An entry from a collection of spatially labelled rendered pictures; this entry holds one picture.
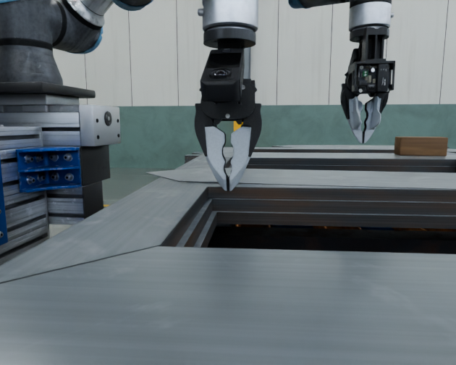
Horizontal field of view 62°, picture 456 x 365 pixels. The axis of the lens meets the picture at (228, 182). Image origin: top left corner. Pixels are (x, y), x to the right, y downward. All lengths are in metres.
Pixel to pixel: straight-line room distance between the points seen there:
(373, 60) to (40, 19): 0.72
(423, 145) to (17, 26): 1.03
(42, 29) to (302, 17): 7.08
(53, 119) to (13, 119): 0.10
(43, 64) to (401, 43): 7.43
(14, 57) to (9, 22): 0.08
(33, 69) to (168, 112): 7.09
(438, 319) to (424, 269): 0.06
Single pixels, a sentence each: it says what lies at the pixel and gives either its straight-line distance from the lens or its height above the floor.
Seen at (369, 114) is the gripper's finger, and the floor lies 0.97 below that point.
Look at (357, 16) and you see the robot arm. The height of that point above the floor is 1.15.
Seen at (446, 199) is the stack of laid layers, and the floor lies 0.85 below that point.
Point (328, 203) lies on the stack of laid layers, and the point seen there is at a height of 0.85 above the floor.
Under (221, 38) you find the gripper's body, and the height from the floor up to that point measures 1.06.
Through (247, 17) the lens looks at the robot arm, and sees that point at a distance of 0.52.
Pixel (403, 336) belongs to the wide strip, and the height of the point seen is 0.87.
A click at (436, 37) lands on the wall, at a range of 8.24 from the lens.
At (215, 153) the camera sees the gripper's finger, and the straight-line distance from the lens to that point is 0.51.
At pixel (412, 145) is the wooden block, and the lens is 1.14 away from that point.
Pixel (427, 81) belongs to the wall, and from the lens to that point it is 8.09.
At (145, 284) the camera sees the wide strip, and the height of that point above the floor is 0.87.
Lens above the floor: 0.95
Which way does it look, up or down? 9 degrees down
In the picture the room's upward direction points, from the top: straight up
